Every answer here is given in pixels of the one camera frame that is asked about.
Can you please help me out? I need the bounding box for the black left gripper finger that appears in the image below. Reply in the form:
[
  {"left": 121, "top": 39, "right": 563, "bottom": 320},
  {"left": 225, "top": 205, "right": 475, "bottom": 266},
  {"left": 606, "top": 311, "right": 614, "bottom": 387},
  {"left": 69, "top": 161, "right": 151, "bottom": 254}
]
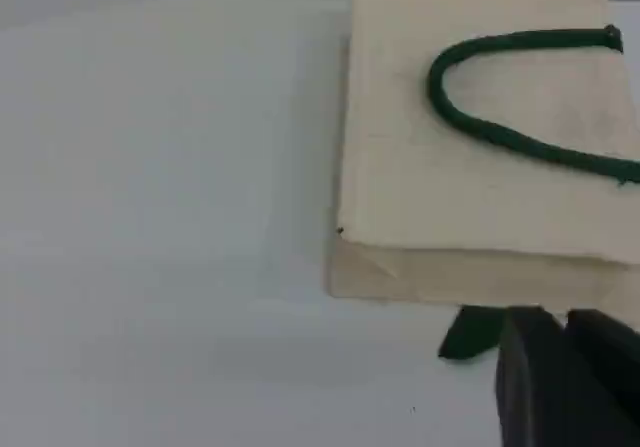
[
  {"left": 566, "top": 308, "right": 640, "bottom": 447},
  {"left": 493, "top": 305, "right": 601, "bottom": 447}
]

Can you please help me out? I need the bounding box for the white bag with green handles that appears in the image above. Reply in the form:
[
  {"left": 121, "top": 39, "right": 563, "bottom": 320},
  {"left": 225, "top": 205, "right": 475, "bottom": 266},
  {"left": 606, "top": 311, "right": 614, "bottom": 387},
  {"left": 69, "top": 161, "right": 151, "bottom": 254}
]
[{"left": 327, "top": 0, "right": 640, "bottom": 363}]

